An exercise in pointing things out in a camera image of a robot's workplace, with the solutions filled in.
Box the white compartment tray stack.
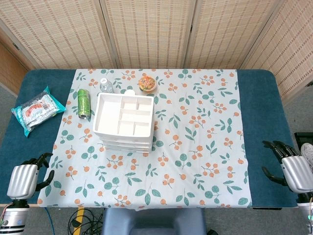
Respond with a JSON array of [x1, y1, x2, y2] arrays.
[[92, 92, 155, 154]]

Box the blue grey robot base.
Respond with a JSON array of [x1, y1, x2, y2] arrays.
[[101, 208, 207, 235]]

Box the teal snack package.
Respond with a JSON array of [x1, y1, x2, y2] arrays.
[[11, 86, 67, 138]]

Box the woven bamboo folding screen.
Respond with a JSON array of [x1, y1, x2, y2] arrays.
[[0, 0, 313, 98]]

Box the instant noodle cup orange lid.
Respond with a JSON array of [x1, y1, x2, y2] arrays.
[[138, 75, 157, 94]]

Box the green drink can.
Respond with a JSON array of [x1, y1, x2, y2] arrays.
[[77, 88, 91, 120]]

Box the dark teal table cover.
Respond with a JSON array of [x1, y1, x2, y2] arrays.
[[0, 69, 308, 209]]

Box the white sneaker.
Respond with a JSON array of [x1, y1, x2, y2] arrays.
[[300, 143, 313, 169]]

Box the black floor cables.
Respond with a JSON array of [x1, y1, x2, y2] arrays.
[[67, 208, 103, 235]]

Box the black equipment frame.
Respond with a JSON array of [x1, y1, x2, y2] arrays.
[[294, 132, 313, 157]]

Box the clear plastic water bottle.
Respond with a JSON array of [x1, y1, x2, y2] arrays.
[[99, 77, 114, 94]]

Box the floral leaf print tablecloth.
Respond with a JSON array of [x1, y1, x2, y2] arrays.
[[37, 68, 252, 212]]

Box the blue floor cable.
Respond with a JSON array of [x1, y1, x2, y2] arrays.
[[45, 207, 55, 235]]

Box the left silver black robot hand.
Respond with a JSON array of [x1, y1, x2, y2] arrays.
[[6, 153, 55, 200]]

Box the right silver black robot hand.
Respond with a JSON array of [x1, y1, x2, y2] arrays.
[[261, 140, 313, 195]]

